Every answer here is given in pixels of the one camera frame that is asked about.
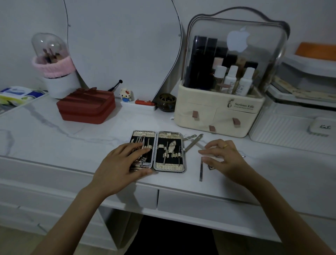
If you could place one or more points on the dark round incense burner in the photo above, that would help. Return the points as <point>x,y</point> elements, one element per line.
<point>166,103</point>

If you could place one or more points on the white cat figurine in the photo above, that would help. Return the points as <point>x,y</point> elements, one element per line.
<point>126,94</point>

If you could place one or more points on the orange cloth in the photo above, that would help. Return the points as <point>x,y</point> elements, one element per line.
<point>315,51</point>

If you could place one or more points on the person's right hand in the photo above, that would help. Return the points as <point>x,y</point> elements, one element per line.
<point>228,160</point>

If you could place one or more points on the small white case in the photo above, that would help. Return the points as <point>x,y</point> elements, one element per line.
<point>321,126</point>

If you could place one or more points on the white brush holder clear dome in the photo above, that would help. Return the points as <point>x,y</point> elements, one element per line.
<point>61,88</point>

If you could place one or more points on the ornate silver nail clipper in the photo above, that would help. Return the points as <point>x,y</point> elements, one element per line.
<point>172,147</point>

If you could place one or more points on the silver cuticle nipper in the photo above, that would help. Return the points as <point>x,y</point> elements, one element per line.
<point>211,167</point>

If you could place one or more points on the cream cosmetic organizer clear lid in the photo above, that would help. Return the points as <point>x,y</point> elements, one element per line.
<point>204,115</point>

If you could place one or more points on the clear bottle white cap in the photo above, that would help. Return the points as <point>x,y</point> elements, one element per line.
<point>220,74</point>

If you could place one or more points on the bunch of makeup brushes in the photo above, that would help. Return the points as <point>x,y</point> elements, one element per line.
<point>52,56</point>

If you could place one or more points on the person's right forearm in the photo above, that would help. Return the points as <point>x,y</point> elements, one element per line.
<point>283,215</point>

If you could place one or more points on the white side cabinet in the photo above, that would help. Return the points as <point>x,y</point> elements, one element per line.
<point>31,199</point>

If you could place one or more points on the small red lighter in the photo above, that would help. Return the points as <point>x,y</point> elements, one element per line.
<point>144,102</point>

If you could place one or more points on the black ball-tipped stick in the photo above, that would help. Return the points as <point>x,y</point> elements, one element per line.
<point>116,84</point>

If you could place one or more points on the heart-shaped white mirror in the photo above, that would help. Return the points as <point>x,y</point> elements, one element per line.
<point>123,47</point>

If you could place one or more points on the blue yellow tissue packet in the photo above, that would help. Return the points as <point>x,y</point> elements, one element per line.
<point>15,96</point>

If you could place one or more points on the slim white lotion bottle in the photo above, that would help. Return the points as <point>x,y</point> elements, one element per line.
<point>231,78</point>

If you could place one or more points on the white ribbed storage box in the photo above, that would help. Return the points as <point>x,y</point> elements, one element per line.
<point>281,134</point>

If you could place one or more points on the small silver nail clipper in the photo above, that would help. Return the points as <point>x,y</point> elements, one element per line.
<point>140,164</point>

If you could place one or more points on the white stacked tray organizer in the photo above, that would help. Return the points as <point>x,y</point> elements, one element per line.
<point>302,68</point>

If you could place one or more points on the red jewelry box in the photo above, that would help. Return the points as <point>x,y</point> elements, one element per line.
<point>84,107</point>

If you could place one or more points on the manicure set case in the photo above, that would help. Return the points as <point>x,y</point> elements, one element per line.
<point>169,166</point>

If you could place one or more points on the person's left hand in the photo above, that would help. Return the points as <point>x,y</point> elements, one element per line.
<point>118,170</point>

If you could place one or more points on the white mirror base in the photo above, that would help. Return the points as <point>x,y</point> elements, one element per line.
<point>136,107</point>

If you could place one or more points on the pink knitted headband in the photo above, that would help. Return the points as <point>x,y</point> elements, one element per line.
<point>56,68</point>

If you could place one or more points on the pink capped bottle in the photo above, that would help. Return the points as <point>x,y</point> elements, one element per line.
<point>217,61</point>

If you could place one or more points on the wide white lotion bottle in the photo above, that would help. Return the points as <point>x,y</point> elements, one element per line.
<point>245,82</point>

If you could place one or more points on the small metal file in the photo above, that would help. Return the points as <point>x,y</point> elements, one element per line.
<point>190,137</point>

